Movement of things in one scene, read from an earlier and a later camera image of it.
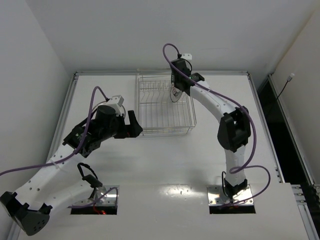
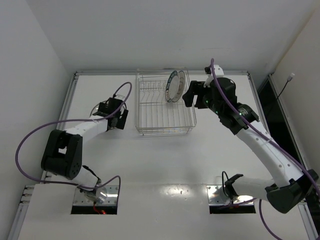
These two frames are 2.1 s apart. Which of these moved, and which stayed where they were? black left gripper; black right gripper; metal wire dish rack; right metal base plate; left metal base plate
Moved: black right gripper; black left gripper
Stayed: left metal base plate; metal wire dish rack; right metal base plate
